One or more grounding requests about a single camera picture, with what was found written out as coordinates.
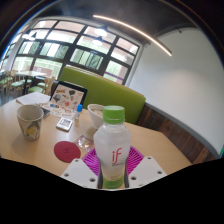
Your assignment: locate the small blue-capped bottle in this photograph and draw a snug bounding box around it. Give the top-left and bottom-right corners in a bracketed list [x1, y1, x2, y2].
[75, 104, 83, 120]

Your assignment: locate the colourful sticker sheet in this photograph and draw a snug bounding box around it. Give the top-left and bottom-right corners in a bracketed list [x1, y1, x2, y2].
[39, 101, 77, 118]

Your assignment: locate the group of pendant lamps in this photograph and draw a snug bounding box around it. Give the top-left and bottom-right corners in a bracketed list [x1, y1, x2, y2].
[19, 25, 110, 47]

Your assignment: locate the small white flat device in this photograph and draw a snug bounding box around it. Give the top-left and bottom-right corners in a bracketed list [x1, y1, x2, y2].
[55, 117, 74, 132]

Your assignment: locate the green upholstered bench backrest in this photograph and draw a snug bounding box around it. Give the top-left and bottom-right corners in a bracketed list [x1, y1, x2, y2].
[58, 65, 147, 125]

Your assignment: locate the clear drink bottle green cap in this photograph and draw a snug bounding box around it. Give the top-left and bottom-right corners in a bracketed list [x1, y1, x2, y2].
[93, 105, 132, 190]

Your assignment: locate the white bowl of noodle soup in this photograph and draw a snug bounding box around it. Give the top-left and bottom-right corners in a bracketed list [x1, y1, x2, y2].
[87, 103, 108, 130]

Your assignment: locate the clear plastic wrapper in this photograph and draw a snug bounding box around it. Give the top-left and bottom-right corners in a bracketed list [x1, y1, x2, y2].
[73, 134, 96, 153]

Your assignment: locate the grey mug with print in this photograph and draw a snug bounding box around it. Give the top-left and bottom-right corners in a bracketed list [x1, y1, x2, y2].
[16, 104, 45, 141]

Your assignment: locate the curved ceiling light strip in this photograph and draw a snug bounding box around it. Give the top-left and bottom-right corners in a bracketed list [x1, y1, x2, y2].
[92, 14, 173, 57]

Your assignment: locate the flat round red coaster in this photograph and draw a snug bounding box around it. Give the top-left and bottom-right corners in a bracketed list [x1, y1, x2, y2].
[53, 140, 82, 164]

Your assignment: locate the light wooden dining table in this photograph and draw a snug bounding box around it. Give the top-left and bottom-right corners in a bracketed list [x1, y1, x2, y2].
[14, 69, 48, 96]

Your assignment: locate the black-framed window wall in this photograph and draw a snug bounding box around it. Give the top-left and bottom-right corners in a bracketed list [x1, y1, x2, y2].
[0, 19, 141, 86]

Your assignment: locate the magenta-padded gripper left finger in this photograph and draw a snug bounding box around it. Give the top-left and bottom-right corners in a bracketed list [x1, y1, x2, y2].
[60, 147, 101, 190]

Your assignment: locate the group of wooden green-seat chairs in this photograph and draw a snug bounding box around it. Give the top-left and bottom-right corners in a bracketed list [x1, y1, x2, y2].
[0, 69, 56, 98]

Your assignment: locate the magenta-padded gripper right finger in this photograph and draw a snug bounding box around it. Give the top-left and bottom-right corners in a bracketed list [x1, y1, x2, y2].
[124, 145, 168, 190]

